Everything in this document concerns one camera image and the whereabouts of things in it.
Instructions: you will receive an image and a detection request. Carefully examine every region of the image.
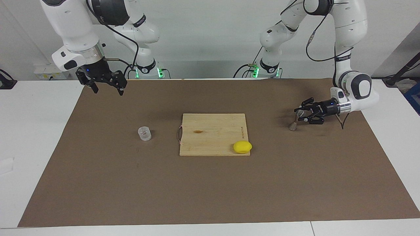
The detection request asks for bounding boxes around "yellow lemon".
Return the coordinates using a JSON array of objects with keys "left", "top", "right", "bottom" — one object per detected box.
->
[{"left": 233, "top": 141, "right": 253, "bottom": 154}]

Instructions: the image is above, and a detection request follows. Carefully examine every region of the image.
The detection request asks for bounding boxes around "wooden cutting board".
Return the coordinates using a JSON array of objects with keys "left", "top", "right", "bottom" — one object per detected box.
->
[{"left": 177, "top": 113, "right": 251, "bottom": 157}]

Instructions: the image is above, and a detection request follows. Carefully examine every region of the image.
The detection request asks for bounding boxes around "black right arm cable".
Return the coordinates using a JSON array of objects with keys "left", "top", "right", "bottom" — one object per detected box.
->
[{"left": 86, "top": 0, "right": 140, "bottom": 77}]

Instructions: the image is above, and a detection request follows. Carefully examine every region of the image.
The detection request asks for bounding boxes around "black base cable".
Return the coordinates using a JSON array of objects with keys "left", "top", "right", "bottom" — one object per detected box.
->
[
  {"left": 234, "top": 49, "right": 264, "bottom": 78},
  {"left": 123, "top": 64, "right": 137, "bottom": 79}
]

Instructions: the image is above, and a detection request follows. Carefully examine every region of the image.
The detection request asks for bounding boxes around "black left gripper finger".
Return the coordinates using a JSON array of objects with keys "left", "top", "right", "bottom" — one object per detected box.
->
[
  {"left": 299, "top": 112, "right": 325, "bottom": 125},
  {"left": 294, "top": 97, "right": 317, "bottom": 112}
]

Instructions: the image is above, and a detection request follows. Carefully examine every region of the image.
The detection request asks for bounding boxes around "black clamp mount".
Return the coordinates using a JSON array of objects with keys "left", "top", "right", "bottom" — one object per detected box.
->
[{"left": 0, "top": 69, "right": 17, "bottom": 89}]

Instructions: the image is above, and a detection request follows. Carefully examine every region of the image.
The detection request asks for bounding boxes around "metal jigger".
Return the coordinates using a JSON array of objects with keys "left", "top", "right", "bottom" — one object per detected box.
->
[{"left": 288, "top": 110, "right": 305, "bottom": 131}]

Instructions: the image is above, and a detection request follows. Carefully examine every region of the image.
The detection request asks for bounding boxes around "brown table mat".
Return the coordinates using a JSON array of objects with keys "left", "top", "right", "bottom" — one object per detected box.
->
[{"left": 17, "top": 78, "right": 420, "bottom": 227}]

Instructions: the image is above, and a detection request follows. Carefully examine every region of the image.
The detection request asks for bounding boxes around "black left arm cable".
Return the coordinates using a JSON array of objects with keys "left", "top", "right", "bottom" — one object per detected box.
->
[{"left": 281, "top": 0, "right": 355, "bottom": 129}]

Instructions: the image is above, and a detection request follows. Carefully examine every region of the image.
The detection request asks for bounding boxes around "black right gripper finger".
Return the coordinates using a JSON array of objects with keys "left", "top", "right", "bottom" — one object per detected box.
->
[
  {"left": 75, "top": 69, "right": 99, "bottom": 94},
  {"left": 108, "top": 70, "right": 128, "bottom": 96}
]

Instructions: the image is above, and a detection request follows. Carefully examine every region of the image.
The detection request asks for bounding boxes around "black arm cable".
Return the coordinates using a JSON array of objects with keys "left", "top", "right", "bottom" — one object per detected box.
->
[
  {"left": 86, "top": 0, "right": 140, "bottom": 77},
  {"left": 281, "top": 0, "right": 355, "bottom": 129}
]

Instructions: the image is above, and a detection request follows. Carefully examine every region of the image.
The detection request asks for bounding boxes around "clear plastic cup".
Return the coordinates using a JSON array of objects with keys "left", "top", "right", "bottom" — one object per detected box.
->
[{"left": 137, "top": 126, "right": 152, "bottom": 142}]

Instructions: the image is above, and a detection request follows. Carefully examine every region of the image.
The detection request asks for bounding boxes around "black stand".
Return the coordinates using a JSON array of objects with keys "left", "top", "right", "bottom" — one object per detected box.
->
[{"left": 382, "top": 52, "right": 420, "bottom": 87}]

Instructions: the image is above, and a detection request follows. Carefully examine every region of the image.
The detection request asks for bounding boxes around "white tape patch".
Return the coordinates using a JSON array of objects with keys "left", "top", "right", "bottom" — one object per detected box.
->
[{"left": 0, "top": 157, "right": 15, "bottom": 175}]

